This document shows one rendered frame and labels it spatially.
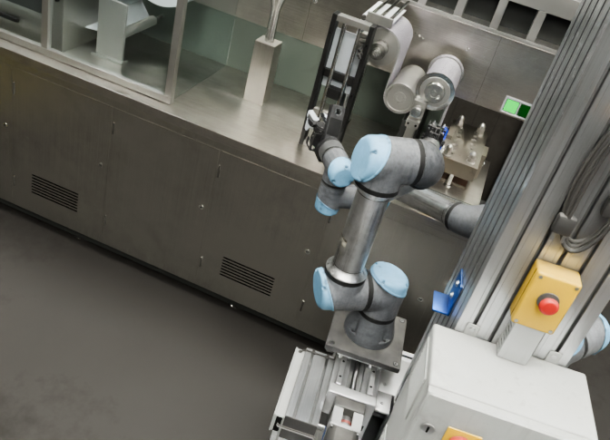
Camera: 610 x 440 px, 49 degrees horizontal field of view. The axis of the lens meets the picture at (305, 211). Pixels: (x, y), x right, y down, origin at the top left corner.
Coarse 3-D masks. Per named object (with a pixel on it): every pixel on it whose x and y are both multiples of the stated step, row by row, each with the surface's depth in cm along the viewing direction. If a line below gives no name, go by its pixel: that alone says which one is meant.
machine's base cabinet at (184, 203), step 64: (0, 64) 282; (0, 128) 299; (64, 128) 286; (128, 128) 274; (0, 192) 318; (64, 192) 304; (128, 192) 291; (192, 192) 279; (256, 192) 268; (128, 256) 315; (192, 256) 295; (256, 256) 283; (320, 256) 272; (384, 256) 261; (448, 256) 252; (320, 320) 288
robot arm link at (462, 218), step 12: (408, 192) 222; (420, 192) 219; (432, 192) 218; (408, 204) 223; (420, 204) 217; (432, 204) 213; (444, 204) 210; (456, 204) 207; (432, 216) 214; (444, 216) 208; (456, 216) 204; (468, 216) 203; (456, 228) 205; (468, 228) 203
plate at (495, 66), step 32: (256, 0) 293; (288, 0) 288; (320, 0) 283; (352, 0) 279; (288, 32) 295; (320, 32) 290; (352, 32) 285; (416, 32) 276; (448, 32) 271; (480, 32) 267; (416, 64) 282; (480, 64) 273; (512, 64) 269; (544, 64) 265; (480, 96) 279; (512, 96) 275
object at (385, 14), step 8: (400, 0) 269; (408, 0) 270; (376, 8) 249; (384, 8) 259; (392, 8) 257; (400, 8) 257; (368, 16) 244; (376, 16) 243; (384, 16) 242; (392, 16) 245; (384, 24) 243
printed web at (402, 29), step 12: (396, 24) 254; (408, 24) 264; (396, 36) 247; (408, 36) 261; (396, 60) 251; (444, 60) 265; (396, 72) 265; (432, 72) 253; (444, 72) 252; (456, 72) 261; (456, 84) 258; (348, 96) 268
